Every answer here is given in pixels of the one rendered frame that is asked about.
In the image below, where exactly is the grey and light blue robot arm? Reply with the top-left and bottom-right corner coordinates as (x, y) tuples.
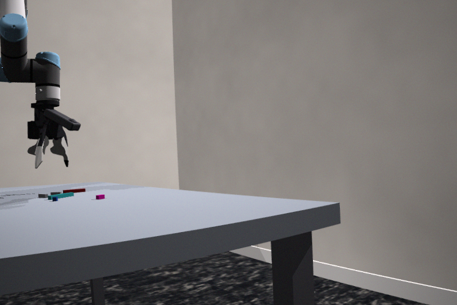
(0, 0), (81, 131)

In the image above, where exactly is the turquoise rod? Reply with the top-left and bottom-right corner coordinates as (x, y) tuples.
(48, 192), (74, 200)

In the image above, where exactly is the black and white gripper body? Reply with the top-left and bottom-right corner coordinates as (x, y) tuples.
(28, 100), (63, 140)

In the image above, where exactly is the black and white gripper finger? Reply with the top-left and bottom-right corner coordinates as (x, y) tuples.
(50, 130), (69, 167)
(28, 125), (49, 168)

